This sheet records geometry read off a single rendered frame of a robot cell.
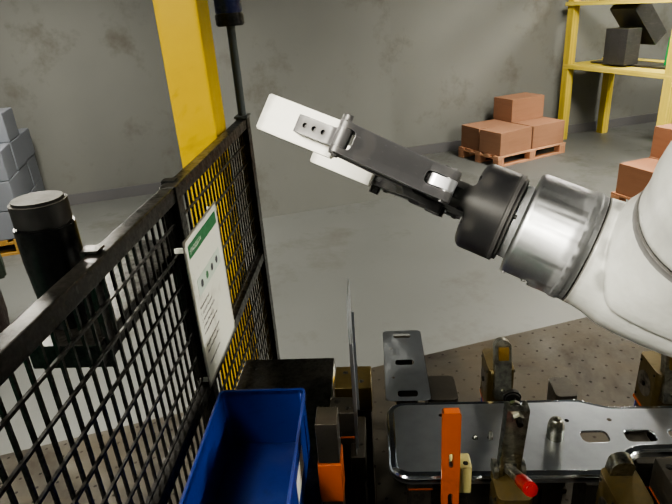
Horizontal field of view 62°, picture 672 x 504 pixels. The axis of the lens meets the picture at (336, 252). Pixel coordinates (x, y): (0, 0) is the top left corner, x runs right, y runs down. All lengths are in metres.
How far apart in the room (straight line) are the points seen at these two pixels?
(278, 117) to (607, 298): 0.28
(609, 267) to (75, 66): 6.26
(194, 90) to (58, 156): 5.35
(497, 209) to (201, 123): 1.03
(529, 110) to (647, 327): 6.93
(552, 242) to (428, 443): 0.80
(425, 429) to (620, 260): 0.85
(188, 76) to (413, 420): 0.91
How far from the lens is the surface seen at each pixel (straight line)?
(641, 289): 0.43
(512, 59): 7.72
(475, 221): 0.45
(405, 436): 1.21
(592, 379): 1.95
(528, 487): 0.93
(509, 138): 6.71
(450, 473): 1.04
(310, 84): 5.22
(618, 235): 0.44
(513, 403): 0.97
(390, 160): 0.42
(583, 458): 1.22
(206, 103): 1.38
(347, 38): 5.29
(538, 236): 0.44
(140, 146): 6.58
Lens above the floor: 1.81
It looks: 24 degrees down
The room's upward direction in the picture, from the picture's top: 4 degrees counter-clockwise
